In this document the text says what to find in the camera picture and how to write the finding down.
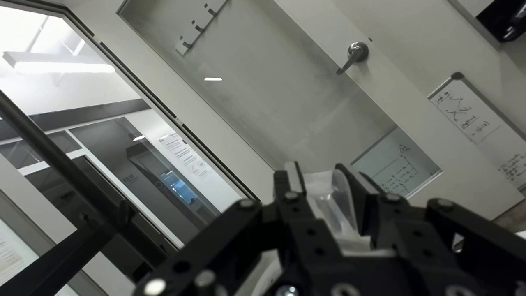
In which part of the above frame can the black stand pole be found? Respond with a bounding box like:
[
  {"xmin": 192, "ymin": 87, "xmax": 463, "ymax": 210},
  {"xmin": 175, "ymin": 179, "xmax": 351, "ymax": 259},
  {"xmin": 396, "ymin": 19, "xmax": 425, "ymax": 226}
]
[{"xmin": 0, "ymin": 88, "xmax": 182, "ymax": 269}]

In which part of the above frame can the silver door handle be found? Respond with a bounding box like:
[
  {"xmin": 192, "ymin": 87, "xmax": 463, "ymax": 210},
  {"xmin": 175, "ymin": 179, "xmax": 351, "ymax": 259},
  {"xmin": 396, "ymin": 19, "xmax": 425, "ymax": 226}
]
[{"xmin": 335, "ymin": 39, "xmax": 369, "ymax": 75}]

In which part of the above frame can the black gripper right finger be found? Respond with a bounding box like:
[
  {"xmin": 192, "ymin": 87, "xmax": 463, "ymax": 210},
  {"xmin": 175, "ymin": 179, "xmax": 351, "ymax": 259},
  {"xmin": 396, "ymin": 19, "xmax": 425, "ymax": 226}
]
[{"xmin": 333, "ymin": 162, "xmax": 526, "ymax": 296}]

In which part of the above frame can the white notched door bracket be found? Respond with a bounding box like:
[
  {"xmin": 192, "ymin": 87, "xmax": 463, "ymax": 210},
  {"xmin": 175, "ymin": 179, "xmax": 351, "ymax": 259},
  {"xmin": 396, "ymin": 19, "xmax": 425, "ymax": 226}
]
[{"xmin": 174, "ymin": 0, "xmax": 228, "ymax": 55}]

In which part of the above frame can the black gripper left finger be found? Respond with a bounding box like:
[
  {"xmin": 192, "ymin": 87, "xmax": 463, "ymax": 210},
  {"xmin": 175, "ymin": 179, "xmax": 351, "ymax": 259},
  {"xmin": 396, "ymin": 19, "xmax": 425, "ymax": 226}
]
[{"xmin": 133, "ymin": 159, "xmax": 343, "ymax": 296}]

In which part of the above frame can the white door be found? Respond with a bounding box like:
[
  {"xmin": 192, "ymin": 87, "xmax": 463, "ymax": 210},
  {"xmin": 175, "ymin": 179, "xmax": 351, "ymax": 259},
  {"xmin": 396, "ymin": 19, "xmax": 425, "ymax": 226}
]
[{"xmin": 116, "ymin": 0, "xmax": 526, "ymax": 220}]

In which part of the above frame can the door window panel with writing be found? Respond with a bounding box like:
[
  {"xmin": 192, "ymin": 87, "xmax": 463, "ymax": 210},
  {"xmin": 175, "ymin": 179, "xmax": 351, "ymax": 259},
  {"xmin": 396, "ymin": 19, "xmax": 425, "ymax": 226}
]
[{"xmin": 349, "ymin": 128, "xmax": 442, "ymax": 198}]

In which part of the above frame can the wall whiteboard with drawings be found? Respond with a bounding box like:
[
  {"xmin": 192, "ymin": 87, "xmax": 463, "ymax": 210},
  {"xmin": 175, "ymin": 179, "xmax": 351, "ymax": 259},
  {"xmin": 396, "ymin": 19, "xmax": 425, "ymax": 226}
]
[{"xmin": 427, "ymin": 70, "xmax": 526, "ymax": 195}]

